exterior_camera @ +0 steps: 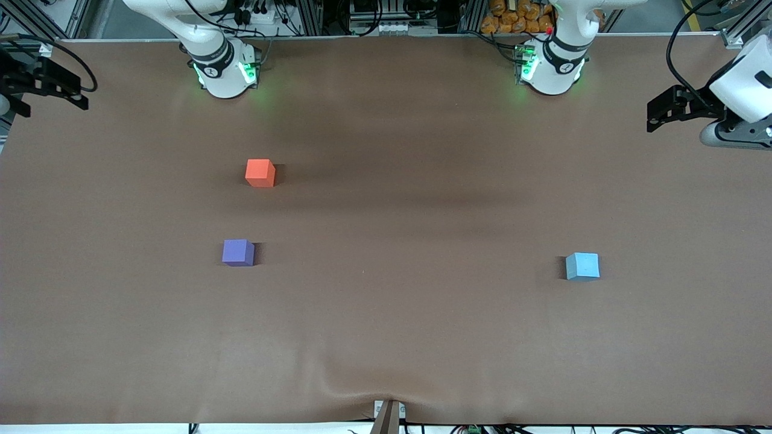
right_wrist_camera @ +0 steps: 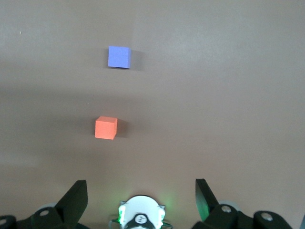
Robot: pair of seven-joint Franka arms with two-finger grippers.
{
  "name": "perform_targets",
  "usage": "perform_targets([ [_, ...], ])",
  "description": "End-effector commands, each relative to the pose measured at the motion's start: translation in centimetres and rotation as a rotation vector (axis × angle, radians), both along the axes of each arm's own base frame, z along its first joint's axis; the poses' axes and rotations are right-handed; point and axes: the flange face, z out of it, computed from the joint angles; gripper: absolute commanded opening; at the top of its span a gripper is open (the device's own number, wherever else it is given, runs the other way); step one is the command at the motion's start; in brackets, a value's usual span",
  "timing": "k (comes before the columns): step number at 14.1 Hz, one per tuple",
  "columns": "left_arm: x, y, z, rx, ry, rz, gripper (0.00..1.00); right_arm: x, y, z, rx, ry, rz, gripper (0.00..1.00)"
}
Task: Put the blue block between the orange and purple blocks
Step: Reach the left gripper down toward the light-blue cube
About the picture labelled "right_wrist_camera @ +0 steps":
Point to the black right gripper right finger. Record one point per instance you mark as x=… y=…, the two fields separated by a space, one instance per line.
x=207 y=202

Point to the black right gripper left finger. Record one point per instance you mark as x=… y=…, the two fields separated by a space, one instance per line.
x=74 y=202

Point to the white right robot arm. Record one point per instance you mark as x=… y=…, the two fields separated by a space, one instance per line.
x=140 y=207

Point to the orange foam block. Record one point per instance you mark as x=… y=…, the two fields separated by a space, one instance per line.
x=105 y=128

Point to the purple foam block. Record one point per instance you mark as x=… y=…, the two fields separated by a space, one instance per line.
x=118 y=57

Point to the brown table cloth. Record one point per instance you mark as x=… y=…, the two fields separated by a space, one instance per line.
x=214 y=95

